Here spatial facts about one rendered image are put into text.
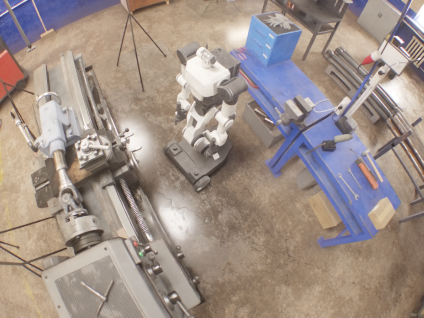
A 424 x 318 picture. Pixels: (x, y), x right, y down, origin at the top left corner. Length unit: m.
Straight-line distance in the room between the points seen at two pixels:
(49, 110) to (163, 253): 1.31
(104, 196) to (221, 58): 1.23
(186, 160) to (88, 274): 1.61
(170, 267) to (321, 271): 1.73
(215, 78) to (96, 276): 1.21
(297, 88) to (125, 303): 2.09
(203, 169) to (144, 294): 1.56
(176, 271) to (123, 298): 0.58
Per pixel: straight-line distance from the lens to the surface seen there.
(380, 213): 2.00
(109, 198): 1.65
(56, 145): 1.65
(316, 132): 2.01
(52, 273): 1.23
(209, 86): 1.37
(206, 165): 2.34
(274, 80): 2.19
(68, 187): 1.47
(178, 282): 1.55
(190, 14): 4.69
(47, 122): 1.78
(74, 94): 2.32
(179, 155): 2.37
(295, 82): 2.28
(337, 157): 2.00
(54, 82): 2.79
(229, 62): 1.47
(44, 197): 1.90
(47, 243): 2.90
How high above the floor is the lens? 2.34
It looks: 66 degrees down
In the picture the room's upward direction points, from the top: 9 degrees clockwise
